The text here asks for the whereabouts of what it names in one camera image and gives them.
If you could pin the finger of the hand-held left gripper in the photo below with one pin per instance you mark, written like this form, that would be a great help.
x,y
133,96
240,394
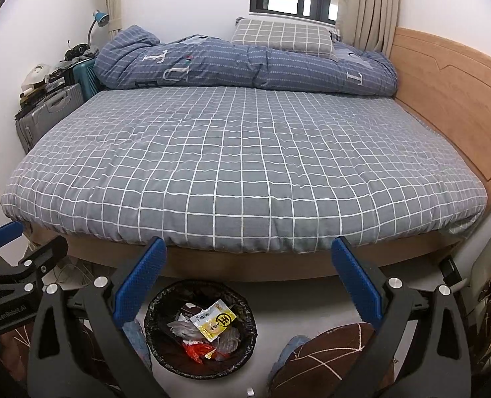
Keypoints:
x,y
5,234
42,259

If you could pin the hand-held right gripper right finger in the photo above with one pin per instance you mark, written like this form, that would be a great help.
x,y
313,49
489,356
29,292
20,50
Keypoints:
x,y
357,284

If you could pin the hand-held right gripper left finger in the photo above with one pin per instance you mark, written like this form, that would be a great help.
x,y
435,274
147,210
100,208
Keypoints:
x,y
139,282

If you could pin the clear plastic bag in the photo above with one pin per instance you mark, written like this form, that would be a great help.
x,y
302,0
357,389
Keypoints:
x,y
183,327

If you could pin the black trash bin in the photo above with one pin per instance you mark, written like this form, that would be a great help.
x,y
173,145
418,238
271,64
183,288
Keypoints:
x,y
162,352

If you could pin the yellow snack packet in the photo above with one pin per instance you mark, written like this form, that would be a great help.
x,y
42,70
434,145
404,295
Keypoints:
x,y
214,319

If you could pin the red plastic bag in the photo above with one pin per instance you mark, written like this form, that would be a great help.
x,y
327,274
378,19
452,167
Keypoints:
x,y
195,352

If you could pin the blue slipper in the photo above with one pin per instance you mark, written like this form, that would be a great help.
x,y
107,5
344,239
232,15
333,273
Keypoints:
x,y
291,352
135,340

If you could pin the brown patterned slipper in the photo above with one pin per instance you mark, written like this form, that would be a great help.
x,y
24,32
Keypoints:
x,y
332,360

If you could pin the silver suitcase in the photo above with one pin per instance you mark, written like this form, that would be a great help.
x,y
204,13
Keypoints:
x,y
46,112

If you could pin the white round appliance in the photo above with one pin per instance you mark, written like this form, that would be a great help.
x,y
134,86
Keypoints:
x,y
37,75

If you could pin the teal suitcase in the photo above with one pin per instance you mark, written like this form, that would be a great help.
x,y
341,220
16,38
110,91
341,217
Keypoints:
x,y
86,78

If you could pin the dark clutter pile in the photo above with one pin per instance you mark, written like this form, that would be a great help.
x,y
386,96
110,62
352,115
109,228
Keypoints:
x,y
73,52

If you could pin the wooden headboard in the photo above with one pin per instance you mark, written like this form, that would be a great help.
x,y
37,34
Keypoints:
x,y
448,103

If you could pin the blue printed quilt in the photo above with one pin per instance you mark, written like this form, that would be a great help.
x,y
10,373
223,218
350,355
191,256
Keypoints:
x,y
229,66

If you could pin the blue desk lamp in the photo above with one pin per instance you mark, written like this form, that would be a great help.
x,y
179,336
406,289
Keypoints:
x,y
101,18

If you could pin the grey checked pillow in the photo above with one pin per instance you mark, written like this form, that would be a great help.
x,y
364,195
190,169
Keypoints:
x,y
283,37

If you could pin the beige curtain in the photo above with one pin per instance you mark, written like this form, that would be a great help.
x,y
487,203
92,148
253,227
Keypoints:
x,y
374,8
116,0

